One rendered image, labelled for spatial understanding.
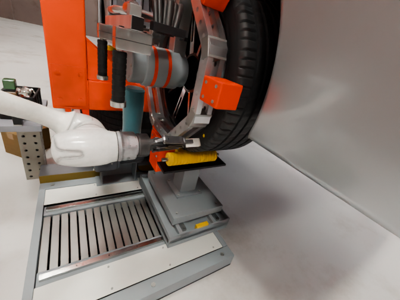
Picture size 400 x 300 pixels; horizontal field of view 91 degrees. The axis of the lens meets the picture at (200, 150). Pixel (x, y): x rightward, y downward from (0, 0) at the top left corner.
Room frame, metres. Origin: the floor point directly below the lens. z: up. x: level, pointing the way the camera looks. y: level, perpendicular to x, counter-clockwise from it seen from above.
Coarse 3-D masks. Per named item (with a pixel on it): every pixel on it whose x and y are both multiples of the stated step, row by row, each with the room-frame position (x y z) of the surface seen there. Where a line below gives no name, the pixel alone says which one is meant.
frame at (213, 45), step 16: (192, 0) 0.70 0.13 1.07; (208, 16) 0.65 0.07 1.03; (208, 32) 0.61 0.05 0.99; (208, 48) 0.59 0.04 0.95; (224, 48) 0.61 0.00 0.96; (208, 64) 0.59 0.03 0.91; (160, 96) 0.97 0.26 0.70; (192, 96) 0.62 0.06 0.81; (160, 112) 0.91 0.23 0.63; (192, 112) 0.59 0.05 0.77; (208, 112) 0.61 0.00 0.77; (160, 128) 0.79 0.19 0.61; (176, 128) 0.67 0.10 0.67; (192, 128) 0.66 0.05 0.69
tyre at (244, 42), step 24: (240, 0) 0.68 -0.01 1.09; (264, 0) 0.80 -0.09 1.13; (240, 24) 0.64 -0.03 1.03; (264, 24) 0.71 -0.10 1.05; (240, 48) 0.62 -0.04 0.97; (264, 48) 0.66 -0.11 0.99; (240, 72) 0.60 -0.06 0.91; (264, 72) 0.66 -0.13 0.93; (240, 96) 0.60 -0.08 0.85; (264, 96) 0.66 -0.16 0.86; (168, 120) 0.92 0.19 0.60; (216, 120) 0.63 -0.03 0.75; (240, 120) 0.63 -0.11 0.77; (216, 144) 0.66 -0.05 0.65; (240, 144) 0.76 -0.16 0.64
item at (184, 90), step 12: (192, 12) 0.92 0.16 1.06; (192, 24) 0.91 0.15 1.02; (192, 36) 0.90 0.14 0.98; (192, 48) 0.88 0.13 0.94; (192, 60) 0.92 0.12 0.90; (192, 72) 0.94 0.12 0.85; (192, 84) 0.91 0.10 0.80; (168, 96) 1.01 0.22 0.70; (180, 96) 0.90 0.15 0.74; (168, 108) 0.96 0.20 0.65; (180, 108) 0.90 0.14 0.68; (180, 120) 0.92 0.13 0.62
